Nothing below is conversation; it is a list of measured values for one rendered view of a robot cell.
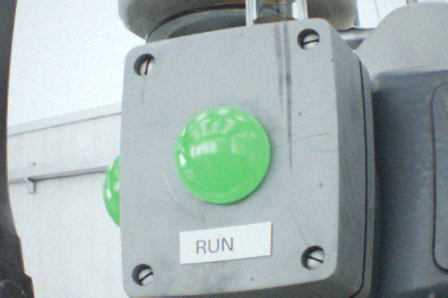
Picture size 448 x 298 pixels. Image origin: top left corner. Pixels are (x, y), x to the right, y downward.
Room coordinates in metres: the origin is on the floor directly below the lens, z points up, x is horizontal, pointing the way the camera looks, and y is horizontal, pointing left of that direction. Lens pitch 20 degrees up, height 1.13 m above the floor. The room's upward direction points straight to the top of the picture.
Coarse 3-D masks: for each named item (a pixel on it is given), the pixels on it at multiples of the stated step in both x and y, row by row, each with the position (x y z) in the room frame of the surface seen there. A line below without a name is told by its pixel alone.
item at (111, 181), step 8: (112, 160) 0.47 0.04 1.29; (112, 168) 0.47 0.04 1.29; (104, 176) 0.48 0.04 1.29; (112, 176) 0.47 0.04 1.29; (104, 184) 0.47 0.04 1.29; (112, 184) 0.47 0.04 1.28; (104, 192) 0.47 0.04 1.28; (112, 192) 0.47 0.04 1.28; (104, 200) 0.48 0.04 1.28; (112, 200) 0.47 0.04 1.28; (112, 208) 0.47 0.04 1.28; (112, 216) 0.48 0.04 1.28
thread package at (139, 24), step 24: (120, 0) 0.84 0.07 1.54; (144, 0) 0.83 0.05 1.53; (168, 0) 0.84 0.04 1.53; (192, 0) 0.84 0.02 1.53; (216, 0) 0.84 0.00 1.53; (240, 0) 0.84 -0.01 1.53; (312, 0) 0.83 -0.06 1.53; (336, 0) 0.83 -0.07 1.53; (144, 24) 0.88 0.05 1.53; (336, 24) 0.87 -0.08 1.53
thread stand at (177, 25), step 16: (416, 0) 0.81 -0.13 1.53; (176, 16) 0.82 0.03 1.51; (192, 16) 0.82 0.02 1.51; (208, 16) 0.82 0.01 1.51; (224, 16) 0.82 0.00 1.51; (240, 16) 0.82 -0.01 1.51; (160, 32) 0.84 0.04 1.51; (176, 32) 0.84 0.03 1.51; (192, 32) 0.84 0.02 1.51; (352, 32) 0.83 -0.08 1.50; (368, 32) 0.82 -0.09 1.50; (352, 48) 0.83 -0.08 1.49
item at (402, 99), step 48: (384, 96) 0.48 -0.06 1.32; (432, 96) 0.47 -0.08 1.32; (384, 144) 0.48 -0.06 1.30; (432, 144) 0.47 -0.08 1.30; (384, 192) 0.48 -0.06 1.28; (432, 192) 0.47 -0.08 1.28; (384, 240) 0.48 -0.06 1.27; (432, 240) 0.47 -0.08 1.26; (384, 288) 0.48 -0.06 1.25; (432, 288) 0.47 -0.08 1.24
